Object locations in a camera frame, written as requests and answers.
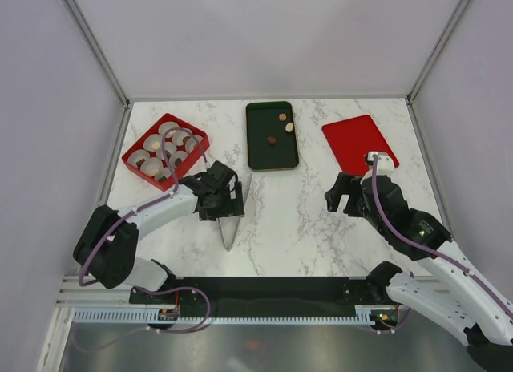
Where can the red chocolate box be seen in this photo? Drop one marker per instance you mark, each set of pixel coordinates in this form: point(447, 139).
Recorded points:
point(164, 180)

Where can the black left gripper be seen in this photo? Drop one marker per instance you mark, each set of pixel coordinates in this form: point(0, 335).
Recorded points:
point(233, 208)

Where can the white paper cup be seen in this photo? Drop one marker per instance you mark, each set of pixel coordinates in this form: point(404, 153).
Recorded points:
point(138, 157)
point(151, 167)
point(165, 128)
point(150, 140)
point(166, 146)
point(180, 136)
point(192, 143)
point(178, 154)

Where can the metal tongs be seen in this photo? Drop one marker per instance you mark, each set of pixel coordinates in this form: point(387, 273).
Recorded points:
point(229, 225)

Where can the red box lid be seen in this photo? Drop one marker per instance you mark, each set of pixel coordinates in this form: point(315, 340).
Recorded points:
point(352, 139)

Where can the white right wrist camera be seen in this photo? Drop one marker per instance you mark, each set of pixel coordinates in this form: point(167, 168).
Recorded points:
point(382, 161)

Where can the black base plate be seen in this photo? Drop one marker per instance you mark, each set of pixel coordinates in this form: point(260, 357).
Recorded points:
point(284, 296)

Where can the white slotted cable duct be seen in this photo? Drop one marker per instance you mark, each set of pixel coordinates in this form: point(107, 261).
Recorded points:
point(360, 316)

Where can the dark green tray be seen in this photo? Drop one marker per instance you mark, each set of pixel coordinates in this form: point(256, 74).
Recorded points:
point(262, 121)

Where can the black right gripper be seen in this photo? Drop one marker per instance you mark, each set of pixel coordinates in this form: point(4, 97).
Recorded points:
point(345, 183)

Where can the aluminium frame rail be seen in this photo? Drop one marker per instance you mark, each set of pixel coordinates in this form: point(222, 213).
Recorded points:
point(71, 294)

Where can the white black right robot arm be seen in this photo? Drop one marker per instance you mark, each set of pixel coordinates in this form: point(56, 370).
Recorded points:
point(475, 313)

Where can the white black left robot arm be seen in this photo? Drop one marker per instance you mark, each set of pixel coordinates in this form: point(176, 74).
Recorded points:
point(106, 250)

